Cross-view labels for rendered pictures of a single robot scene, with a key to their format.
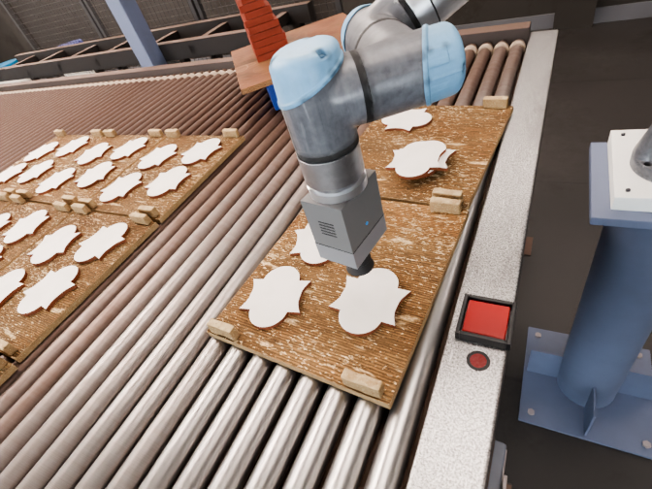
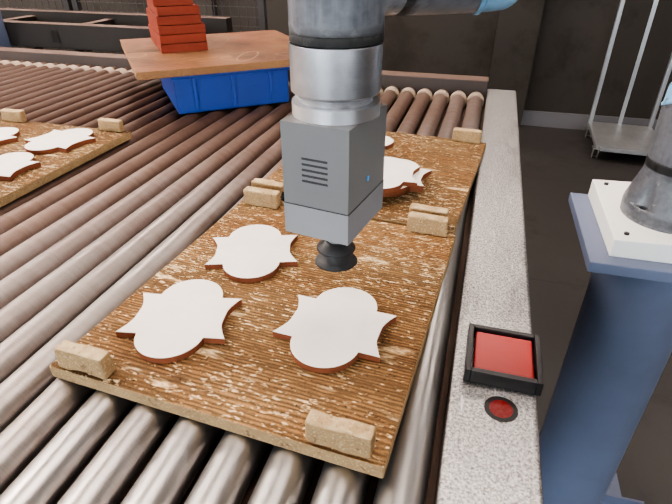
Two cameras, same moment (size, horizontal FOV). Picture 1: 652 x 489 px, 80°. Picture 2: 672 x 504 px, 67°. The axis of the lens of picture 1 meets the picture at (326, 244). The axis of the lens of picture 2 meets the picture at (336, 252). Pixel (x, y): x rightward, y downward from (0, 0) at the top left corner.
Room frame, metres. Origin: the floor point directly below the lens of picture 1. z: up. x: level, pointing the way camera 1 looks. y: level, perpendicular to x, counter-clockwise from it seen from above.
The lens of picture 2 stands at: (0.01, 0.12, 1.30)
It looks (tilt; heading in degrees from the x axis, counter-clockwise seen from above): 32 degrees down; 338
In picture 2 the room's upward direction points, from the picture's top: straight up
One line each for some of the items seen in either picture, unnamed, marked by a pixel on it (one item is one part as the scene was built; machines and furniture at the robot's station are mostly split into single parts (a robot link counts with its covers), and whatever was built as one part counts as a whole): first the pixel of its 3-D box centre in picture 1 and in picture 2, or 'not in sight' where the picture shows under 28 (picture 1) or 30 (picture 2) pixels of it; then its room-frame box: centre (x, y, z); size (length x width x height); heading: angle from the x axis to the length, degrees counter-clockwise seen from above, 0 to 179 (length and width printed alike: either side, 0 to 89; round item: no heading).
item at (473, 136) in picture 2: (495, 102); (467, 135); (0.87, -0.52, 0.95); 0.06 x 0.02 x 0.03; 47
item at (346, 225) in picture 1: (340, 210); (326, 158); (0.42, -0.03, 1.13); 0.10 x 0.09 x 0.16; 43
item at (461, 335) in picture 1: (486, 320); (502, 357); (0.32, -0.19, 0.92); 0.08 x 0.08 x 0.02; 52
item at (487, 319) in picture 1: (485, 320); (502, 358); (0.32, -0.19, 0.92); 0.06 x 0.06 x 0.01; 52
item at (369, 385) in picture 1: (362, 383); (340, 433); (0.27, 0.01, 0.95); 0.06 x 0.02 x 0.03; 49
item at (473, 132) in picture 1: (418, 147); (379, 169); (0.82, -0.29, 0.93); 0.41 x 0.35 x 0.02; 137
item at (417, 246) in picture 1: (343, 271); (289, 292); (0.51, -0.01, 0.93); 0.41 x 0.35 x 0.02; 139
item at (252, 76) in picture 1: (299, 48); (219, 50); (1.57, -0.14, 1.03); 0.50 x 0.50 x 0.02; 2
